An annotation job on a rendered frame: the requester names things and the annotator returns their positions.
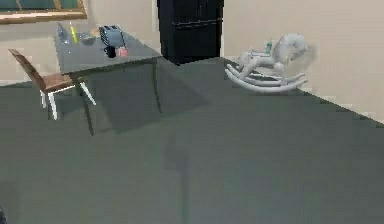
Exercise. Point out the white rocking horse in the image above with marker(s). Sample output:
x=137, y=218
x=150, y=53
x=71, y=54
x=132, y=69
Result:
x=270, y=65

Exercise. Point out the green small object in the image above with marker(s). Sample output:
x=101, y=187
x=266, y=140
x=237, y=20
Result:
x=268, y=47

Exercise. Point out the yellow bottle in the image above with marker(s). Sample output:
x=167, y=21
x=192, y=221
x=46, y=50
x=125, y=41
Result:
x=73, y=33

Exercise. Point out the brown wooden chair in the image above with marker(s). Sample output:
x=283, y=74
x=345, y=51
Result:
x=50, y=81

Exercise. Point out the pink cup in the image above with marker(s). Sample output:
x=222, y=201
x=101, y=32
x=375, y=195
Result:
x=123, y=52

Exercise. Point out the grey bowl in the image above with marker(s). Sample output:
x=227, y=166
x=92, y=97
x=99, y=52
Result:
x=87, y=37

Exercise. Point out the black mug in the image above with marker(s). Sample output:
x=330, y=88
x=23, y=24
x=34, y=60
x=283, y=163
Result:
x=110, y=51

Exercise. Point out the grey dining table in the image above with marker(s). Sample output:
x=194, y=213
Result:
x=90, y=56

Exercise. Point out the wooden framed window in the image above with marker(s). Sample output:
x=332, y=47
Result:
x=40, y=10

